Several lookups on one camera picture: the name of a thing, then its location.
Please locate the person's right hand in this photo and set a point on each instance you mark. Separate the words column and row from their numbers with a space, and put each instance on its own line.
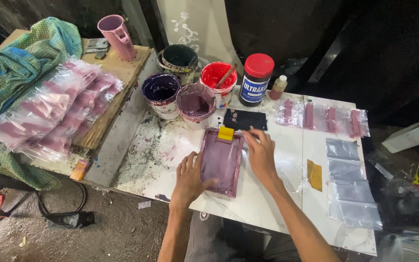
column 264, row 160

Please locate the person's left hand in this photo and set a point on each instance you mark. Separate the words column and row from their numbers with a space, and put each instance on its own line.
column 189, row 182

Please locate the purple screen printing frame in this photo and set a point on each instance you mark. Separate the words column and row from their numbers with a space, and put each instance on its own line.
column 221, row 160

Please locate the clear unprinted plastic bag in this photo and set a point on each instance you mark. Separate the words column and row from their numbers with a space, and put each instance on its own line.
column 291, row 174
column 342, row 149
column 356, row 215
column 351, row 192
column 346, row 170

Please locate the black printed card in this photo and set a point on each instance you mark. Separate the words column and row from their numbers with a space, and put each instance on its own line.
column 244, row 119

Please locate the yellow squeegee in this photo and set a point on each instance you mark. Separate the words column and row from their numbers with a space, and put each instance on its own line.
column 226, row 134

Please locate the white paper scrap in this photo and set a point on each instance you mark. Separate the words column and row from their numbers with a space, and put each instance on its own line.
column 144, row 205

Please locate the plastic bag with pink stripe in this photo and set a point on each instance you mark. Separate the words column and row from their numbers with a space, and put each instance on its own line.
column 356, row 122
column 332, row 119
column 309, row 115
column 288, row 113

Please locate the brown tape piece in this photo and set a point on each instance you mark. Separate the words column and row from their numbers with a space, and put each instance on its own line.
column 315, row 175

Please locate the small bottle with white cap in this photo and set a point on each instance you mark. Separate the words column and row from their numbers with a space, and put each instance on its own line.
column 278, row 88

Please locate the mauve paint bucket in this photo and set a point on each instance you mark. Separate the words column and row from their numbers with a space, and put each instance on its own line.
column 195, row 105

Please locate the black jar with red lid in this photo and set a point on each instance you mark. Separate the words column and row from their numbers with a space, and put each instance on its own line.
column 255, row 82

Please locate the wooden stir stick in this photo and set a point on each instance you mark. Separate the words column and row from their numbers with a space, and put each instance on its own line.
column 226, row 75

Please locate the dark purple paint bucket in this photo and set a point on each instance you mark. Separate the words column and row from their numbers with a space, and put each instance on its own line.
column 160, row 92

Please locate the red paint bucket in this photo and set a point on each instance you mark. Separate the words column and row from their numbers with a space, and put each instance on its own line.
column 216, row 78

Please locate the orange sponge block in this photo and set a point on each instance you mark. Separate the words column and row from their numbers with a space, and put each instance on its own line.
column 79, row 170

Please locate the dark green paint bucket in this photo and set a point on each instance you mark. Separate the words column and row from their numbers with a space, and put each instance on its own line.
column 178, row 60

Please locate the black plastic scrap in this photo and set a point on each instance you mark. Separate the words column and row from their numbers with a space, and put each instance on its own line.
column 71, row 219

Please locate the wooden board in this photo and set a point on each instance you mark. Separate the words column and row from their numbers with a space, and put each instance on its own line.
column 122, row 69

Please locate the white printed sheet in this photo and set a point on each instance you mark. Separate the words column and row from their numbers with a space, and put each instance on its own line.
column 202, row 29

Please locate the heap of plastic clutter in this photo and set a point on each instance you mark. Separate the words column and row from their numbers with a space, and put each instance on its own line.
column 409, row 193

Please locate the white cardboard box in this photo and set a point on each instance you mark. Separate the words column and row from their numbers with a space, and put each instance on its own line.
column 413, row 134

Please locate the pile of printed plastic bags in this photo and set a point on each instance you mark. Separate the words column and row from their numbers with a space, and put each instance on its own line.
column 53, row 109

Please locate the pink plastic mug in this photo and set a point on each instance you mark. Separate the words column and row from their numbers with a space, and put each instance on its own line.
column 118, row 38

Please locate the grey metal hinge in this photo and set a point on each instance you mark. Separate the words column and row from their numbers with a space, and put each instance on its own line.
column 97, row 46

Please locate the red clamp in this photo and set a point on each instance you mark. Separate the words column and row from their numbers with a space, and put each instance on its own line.
column 0, row 202

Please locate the green checkered cloth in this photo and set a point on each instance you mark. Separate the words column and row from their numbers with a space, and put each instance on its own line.
column 9, row 72

